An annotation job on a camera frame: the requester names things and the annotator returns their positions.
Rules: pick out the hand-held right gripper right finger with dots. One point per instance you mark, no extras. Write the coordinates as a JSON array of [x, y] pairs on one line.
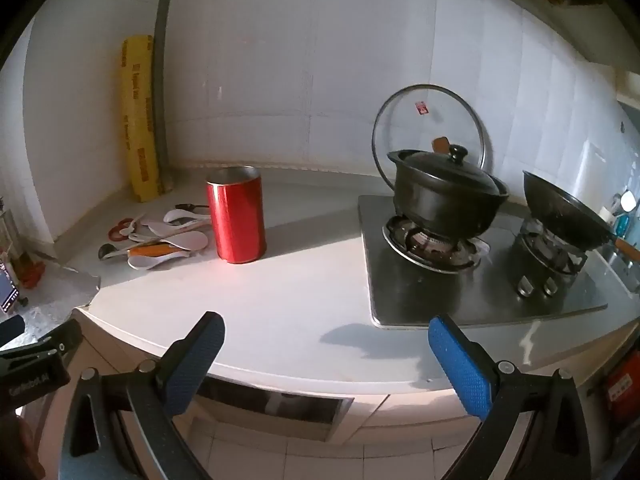
[[460, 370]]

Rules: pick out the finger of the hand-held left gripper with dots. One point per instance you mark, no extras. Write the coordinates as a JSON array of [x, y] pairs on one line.
[[10, 329], [60, 337]]

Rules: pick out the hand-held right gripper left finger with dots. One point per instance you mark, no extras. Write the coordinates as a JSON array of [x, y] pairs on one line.
[[192, 360]]

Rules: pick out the white smooth rice paddle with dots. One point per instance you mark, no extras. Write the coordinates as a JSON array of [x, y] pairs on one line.
[[150, 235]]

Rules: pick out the red metal canister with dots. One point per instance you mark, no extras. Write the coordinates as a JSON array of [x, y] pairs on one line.
[[235, 220]]

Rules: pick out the aluminium foil sheet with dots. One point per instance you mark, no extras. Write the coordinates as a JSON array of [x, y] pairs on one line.
[[55, 300]]

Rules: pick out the phone with lit screen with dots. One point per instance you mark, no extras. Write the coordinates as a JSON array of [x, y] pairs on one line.
[[7, 290]]

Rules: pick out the stainless steel gas stove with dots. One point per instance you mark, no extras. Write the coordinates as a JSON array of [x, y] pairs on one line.
[[400, 290]]

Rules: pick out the metal stove knob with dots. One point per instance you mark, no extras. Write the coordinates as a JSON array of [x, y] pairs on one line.
[[551, 288], [526, 286]]

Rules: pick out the round gas burner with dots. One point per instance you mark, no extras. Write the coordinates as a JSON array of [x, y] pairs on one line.
[[430, 255]]

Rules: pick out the gas burner with pan support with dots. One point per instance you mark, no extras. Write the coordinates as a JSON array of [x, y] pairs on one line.
[[550, 255]]

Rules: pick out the black clay pot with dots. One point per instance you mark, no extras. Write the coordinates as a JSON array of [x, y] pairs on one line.
[[440, 210]]

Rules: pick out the red container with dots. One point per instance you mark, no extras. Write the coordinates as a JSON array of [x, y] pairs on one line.
[[625, 390]]

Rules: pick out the black clay pot lid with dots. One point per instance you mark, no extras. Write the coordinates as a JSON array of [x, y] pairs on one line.
[[450, 170]]

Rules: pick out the blue bottle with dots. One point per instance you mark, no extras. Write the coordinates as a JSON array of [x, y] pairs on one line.
[[621, 225]]

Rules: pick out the yellow cling film roll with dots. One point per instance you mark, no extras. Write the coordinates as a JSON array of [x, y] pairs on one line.
[[140, 125]]

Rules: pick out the glass pot lid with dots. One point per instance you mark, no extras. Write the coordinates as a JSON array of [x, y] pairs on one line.
[[425, 130]]

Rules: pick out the grey wall corner pipe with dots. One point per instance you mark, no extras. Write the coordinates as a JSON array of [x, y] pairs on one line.
[[161, 85]]

